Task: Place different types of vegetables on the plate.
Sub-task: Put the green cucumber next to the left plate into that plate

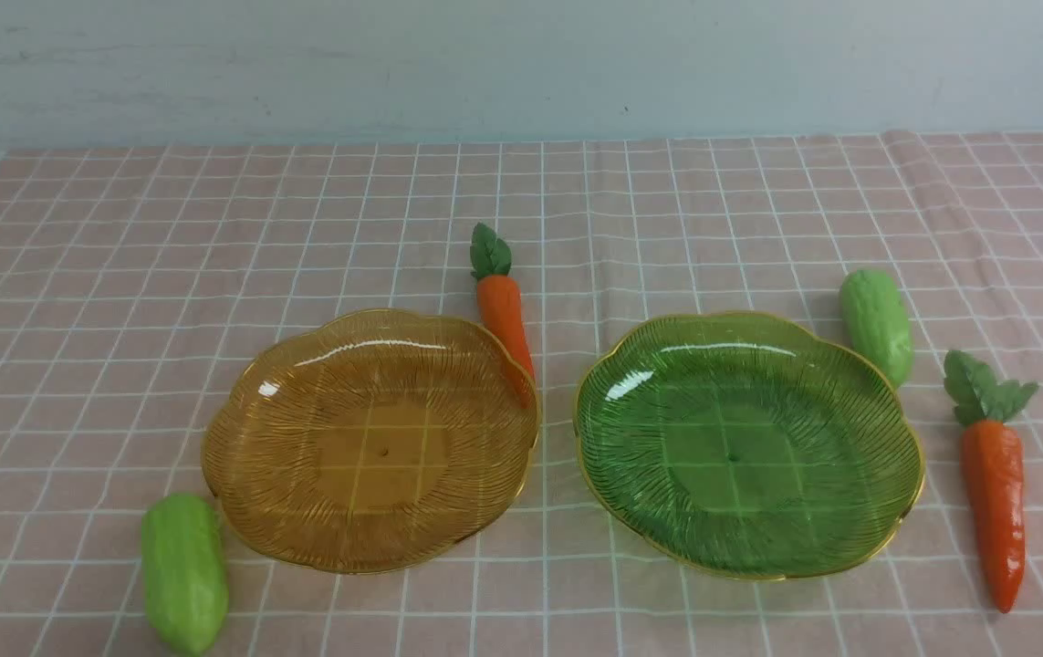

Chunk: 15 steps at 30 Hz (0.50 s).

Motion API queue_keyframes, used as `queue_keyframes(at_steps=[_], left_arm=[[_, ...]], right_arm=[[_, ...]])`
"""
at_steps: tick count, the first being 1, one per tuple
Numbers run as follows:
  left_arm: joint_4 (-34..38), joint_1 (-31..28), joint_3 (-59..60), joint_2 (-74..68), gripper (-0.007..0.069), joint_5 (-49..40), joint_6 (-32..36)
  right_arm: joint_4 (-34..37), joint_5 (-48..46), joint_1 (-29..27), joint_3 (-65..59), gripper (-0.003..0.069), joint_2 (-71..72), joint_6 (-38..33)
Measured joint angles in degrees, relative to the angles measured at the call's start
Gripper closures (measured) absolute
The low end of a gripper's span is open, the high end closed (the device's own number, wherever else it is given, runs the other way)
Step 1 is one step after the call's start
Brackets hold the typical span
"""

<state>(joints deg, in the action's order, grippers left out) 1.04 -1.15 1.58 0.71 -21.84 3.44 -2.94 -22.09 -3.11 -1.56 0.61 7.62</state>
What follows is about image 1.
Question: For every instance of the short orange toy carrot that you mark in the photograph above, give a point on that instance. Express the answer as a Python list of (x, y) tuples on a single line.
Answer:
[(497, 295)]

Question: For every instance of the green toy cucumber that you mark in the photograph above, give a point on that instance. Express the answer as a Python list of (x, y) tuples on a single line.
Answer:
[(877, 322), (183, 574)]

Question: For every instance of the long orange toy carrot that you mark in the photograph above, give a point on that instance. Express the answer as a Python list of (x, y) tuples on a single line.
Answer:
[(992, 461)]

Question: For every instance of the amber plastic plate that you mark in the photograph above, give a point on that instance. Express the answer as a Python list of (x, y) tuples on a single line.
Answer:
[(373, 443)]

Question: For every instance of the green plastic plate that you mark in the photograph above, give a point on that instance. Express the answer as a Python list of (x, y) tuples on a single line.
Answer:
[(743, 445)]

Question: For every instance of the pink checkered tablecloth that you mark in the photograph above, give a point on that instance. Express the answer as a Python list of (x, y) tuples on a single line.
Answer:
[(135, 284)]

